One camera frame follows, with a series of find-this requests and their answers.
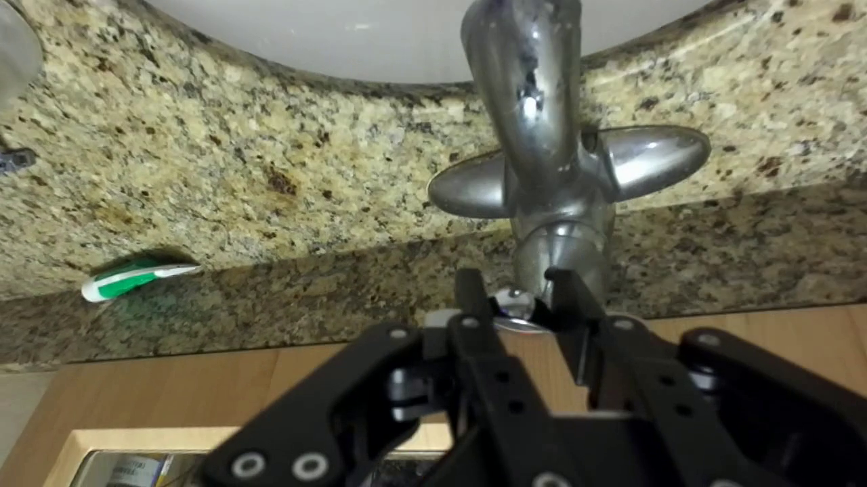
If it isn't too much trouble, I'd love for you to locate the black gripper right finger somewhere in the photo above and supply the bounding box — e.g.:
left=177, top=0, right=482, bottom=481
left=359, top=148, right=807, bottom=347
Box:
left=542, top=265, right=867, bottom=487

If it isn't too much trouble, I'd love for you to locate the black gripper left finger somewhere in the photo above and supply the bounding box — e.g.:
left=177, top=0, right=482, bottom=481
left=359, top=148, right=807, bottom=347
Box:
left=202, top=265, right=554, bottom=487

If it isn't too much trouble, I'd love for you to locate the chrome sink faucet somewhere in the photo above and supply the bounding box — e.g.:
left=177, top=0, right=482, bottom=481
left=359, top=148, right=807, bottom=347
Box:
left=425, top=0, right=717, bottom=324

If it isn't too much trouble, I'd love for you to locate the wood framed mirror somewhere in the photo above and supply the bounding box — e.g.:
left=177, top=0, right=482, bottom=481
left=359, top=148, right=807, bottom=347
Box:
left=0, top=301, right=867, bottom=487

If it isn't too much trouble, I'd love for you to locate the white oval sink basin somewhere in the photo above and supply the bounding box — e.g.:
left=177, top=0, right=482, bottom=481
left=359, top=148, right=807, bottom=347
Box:
left=144, top=0, right=726, bottom=90

